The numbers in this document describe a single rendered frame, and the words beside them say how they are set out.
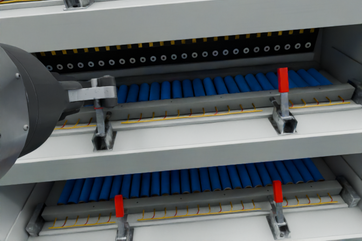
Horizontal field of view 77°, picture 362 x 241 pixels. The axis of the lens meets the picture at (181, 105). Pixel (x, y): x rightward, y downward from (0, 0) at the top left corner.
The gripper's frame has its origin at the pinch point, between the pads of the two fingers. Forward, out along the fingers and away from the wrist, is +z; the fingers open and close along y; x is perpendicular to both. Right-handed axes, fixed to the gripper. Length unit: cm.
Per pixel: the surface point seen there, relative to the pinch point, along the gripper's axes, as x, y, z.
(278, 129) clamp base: -7.8, 25.6, 0.8
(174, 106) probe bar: -3.4, 10.7, 5.1
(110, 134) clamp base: -6.4, 1.0, 1.2
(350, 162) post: -17.3, 42.6, 9.3
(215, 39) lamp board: 7.8, 19.3, 12.3
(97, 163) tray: -10.3, -1.0, 0.2
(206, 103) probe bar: -3.4, 15.8, 5.1
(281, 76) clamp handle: 0.0, 26.2, 0.5
